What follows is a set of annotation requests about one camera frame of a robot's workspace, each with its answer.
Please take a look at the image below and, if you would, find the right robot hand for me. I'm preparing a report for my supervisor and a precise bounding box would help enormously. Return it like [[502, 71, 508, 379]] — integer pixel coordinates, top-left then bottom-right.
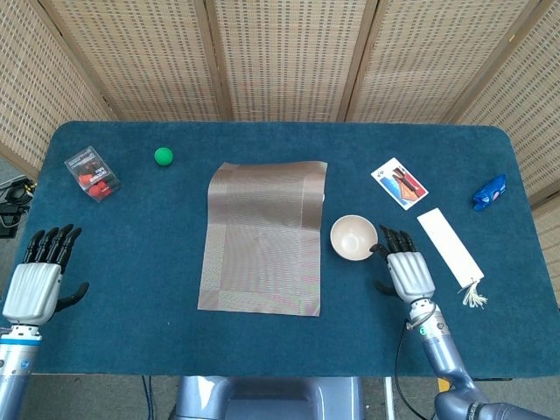
[[369, 225, 438, 304]]

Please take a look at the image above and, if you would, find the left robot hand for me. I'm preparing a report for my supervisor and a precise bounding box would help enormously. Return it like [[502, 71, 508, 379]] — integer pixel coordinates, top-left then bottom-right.
[[2, 223, 91, 327]]

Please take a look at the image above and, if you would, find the beige bowl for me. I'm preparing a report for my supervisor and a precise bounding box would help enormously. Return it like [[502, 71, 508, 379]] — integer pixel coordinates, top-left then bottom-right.
[[329, 213, 379, 263]]

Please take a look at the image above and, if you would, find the brown woven placemat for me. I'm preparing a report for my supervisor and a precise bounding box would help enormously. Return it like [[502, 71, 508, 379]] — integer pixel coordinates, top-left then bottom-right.
[[197, 160, 329, 317]]

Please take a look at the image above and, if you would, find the white bookmark with tassel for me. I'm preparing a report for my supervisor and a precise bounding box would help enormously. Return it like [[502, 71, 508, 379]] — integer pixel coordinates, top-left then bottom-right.
[[416, 208, 489, 310]]

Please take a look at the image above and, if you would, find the black floor box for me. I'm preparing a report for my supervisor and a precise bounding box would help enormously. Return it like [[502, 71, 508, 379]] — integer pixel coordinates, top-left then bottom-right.
[[0, 205, 21, 240]]

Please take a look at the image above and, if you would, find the illustrated picture card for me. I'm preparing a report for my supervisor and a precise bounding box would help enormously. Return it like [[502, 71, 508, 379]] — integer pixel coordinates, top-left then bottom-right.
[[370, 157, 429, 212]]

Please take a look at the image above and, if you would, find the blue carpet table cover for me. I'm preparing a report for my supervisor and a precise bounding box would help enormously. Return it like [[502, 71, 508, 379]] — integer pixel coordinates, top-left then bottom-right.
[[0, 121, 550, 380]]

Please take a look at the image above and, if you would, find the blue snack packet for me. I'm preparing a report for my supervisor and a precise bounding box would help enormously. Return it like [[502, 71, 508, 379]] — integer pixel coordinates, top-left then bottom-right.
[[471, 174, 508, 213]]

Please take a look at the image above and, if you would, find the white table leg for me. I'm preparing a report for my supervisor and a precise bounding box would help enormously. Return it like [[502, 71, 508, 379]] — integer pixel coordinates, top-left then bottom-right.
[[382, 378, 396, 420]]

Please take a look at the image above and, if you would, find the clear box of earplugs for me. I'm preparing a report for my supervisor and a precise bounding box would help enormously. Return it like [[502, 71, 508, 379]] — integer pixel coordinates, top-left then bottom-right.
[[63, 145, 123, 204]]

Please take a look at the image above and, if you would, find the green ball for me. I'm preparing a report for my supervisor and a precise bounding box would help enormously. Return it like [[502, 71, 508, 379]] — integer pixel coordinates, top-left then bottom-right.
[[153, 146, 175, 168]]

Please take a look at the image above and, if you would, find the blue-grey robot torso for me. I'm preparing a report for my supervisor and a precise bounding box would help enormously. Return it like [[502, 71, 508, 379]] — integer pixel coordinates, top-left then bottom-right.
[[172, 375, 364, 420]]

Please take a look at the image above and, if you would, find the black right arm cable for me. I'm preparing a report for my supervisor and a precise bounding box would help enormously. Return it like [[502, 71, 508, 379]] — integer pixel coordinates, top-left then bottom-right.
[[393, 321, 424, 420]]

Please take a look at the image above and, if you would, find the black floor cable bundle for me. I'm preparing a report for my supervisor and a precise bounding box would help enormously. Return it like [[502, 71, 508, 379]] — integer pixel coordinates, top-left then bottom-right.
[[0, 174, 39, 207]]

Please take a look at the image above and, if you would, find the blue cable under table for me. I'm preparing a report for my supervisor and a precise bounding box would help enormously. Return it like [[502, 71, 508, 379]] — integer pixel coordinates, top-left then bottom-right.
[[140, 375, 154, 420]]

